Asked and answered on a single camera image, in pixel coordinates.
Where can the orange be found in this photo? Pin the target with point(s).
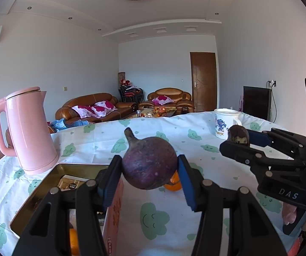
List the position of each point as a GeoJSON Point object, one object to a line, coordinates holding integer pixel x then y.
{"type": "Point", "coordinates": [175, 186]}
{"type": "Point", "coordinates": [73, 241]}

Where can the white printed mug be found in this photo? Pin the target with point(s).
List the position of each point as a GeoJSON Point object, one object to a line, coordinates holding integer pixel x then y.
{"type": "Point", "coordinates": [222, 122]}

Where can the cut sweet potato piece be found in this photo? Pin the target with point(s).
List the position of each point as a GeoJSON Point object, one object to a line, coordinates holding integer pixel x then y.
{"type": "Point", "coordinates": [237, 134]}

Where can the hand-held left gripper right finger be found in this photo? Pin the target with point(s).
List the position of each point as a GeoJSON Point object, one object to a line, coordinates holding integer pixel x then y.
{"type": "Point", "coordinates": [187, 186]}

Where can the black television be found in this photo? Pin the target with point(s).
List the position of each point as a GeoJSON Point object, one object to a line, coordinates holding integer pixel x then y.
{"type": "Point", "coordinates": [257, 102]}

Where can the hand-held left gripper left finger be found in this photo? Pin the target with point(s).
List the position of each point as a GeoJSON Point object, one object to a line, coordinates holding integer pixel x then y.
{"type": "Point", "coordinates": [109, 189]}

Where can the stack of black chairs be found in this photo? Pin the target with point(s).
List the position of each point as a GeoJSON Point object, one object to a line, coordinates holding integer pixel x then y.
{"type": "Point", "coordinates": [131, 94]}

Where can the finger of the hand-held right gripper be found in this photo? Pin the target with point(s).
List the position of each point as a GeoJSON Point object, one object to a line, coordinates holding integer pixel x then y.
{"type": "Point", "coordinates": [259, 138]}
{"type": "Point", "coordinates": [238, 152]}

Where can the pink floral pillow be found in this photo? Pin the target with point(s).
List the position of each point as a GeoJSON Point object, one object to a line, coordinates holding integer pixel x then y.
{"type": "Point", "coordinates": [85, 111]}
{"type": "Point", "coordinates": [162, 100]}
{"type": "Point", "coordinates": [103, 108]}

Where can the blue denim clothes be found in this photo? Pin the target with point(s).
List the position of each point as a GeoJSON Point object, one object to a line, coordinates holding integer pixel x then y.
{"type": "Point", "coordinates": [65, 124]}

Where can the white cloud print tablecloth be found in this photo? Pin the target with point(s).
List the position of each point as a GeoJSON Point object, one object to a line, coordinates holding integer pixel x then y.
{"type": "Point", "coordinates": [217, 170]}

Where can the brown leather sofa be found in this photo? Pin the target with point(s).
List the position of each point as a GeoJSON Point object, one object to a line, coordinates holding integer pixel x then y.
{"type": "Point", "coordinates": [83, 100]}

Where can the cluttered coffee table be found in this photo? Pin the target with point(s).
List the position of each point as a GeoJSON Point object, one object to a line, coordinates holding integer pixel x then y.
{"type": "Point", "coordinates": [155, 112]}

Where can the tall patterned cylinder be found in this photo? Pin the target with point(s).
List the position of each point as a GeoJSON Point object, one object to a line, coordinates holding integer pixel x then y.
{"type": "Point", "coordinates": [121, 78]}

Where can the person's right hand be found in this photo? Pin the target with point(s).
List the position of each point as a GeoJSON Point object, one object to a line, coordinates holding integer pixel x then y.
{"type": "Point", "coordinates": [289, 214]}

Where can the brown wooden door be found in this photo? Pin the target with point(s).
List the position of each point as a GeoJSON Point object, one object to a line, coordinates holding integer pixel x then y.
{"type": "Point", "coordinates": [203, 82]}

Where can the pink metal tin tray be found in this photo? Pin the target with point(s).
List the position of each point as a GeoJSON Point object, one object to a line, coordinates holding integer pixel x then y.
{"type": "Point", "coordinates": [62, 169]}

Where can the brown leather armchair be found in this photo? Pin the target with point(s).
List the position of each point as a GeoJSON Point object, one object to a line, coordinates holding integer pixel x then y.
{"type": "Point", "coordinates": [169, 92]}

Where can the pink electric kettle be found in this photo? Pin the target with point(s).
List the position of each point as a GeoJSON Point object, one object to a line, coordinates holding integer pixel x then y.
{"type": "Point", "coordinates": [27, 133]}

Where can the printed paper leaflet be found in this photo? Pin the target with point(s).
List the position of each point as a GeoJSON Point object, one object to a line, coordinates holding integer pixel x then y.
{"type": "Point", "coordinates": [71, 182]}

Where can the purple sweet potato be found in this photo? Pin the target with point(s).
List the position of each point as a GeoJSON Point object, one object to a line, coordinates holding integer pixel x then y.
{"type": "Point", "coordinates": [149, 162]}

